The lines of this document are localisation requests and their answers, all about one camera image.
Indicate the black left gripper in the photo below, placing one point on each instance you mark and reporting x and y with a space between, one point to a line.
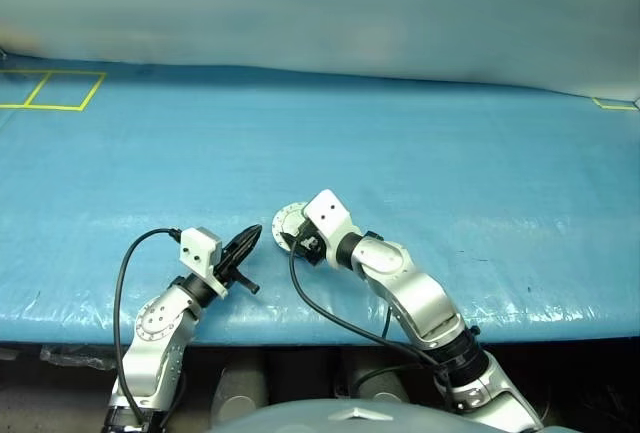
229 268

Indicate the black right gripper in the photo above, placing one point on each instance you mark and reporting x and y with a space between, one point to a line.
311 245

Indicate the silver motor stator housing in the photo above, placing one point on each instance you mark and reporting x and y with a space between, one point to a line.
285 218

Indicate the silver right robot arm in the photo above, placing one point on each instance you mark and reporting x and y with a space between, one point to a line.
415 293

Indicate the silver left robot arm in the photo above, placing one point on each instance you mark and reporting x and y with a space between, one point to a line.
155 338

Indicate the blue table cover sheet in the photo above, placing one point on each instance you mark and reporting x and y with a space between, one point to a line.
150 163

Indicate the grey rounded cylinder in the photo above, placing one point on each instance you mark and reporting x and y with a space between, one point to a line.
372 380
240 388

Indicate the grey robot torso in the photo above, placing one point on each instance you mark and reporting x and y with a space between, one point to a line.
300 418

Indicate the clear crumpled plastic wrap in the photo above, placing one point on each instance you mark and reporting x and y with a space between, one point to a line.
75 357

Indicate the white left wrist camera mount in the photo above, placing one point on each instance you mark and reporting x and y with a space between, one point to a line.
200 248

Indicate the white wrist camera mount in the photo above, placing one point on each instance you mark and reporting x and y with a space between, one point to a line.
327 213
200 248

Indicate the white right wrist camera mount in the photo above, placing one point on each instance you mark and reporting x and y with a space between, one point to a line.
327 213

